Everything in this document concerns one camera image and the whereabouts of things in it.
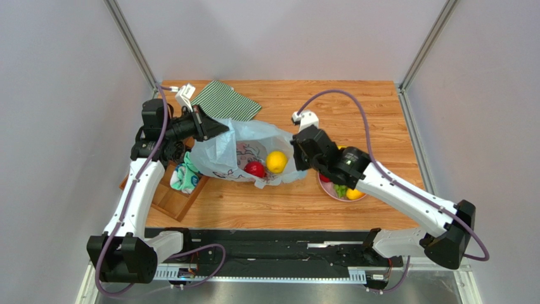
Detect green grapes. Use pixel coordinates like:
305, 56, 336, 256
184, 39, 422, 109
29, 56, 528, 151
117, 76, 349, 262
333, 184, 348, 199

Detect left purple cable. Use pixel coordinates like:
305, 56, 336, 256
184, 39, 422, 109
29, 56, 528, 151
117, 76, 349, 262
93, 83, 180, 298

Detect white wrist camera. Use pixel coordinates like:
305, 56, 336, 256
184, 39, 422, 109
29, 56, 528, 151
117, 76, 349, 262
175, 83, 196, 112
292, 110, 319, 132

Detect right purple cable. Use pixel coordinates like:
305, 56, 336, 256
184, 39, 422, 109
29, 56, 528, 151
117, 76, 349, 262
295, 89, 491, 262

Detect light blue plastic bag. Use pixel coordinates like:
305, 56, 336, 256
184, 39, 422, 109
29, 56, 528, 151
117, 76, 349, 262
190, 118, 307, 189

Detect red peach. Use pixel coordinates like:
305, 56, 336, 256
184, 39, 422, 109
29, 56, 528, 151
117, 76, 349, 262
319, 173, 331, 183

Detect pink plate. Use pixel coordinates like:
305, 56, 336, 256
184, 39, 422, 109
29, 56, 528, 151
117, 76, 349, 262
318, 174, 366, 202

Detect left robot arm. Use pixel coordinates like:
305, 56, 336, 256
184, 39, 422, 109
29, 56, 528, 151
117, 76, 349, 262
86, 98, 229, 284

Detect yellow lemon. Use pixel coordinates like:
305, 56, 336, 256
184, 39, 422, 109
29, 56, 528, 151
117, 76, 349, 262
266, 151, 288, 174

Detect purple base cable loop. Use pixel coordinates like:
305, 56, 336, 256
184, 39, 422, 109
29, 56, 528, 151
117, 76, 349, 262
170, 244, 228, 289

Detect red apple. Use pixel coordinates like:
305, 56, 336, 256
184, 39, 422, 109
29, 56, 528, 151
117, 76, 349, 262
243, 161, 266, 178

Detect green striped cloth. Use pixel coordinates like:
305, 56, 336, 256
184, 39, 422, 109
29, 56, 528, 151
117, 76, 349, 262
191, 80, 262, 122

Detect wooden compartment tray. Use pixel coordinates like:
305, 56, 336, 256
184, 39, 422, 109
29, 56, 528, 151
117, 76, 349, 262
146, 161, 209, 227

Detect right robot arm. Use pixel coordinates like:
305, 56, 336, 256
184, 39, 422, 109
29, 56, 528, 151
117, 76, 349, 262
290, 125, 476, 270

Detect black coiled cable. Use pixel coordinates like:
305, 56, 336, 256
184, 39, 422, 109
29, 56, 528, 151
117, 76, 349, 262
165, 140, 187, 162

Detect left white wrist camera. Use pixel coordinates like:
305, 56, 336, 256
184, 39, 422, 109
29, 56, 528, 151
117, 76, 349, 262
175, 83, 196, 112

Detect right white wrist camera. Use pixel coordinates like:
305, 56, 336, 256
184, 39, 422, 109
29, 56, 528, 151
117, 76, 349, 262
292, 110, 319, 132

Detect yellow mango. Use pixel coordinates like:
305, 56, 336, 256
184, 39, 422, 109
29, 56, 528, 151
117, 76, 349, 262
345, 189, 365, 201

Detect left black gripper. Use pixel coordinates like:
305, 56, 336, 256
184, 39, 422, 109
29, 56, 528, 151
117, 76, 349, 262
164, 104, 228, 144

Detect teal white socks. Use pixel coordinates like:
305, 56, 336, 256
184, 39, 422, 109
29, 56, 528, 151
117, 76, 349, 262
169, 151, 200, 194

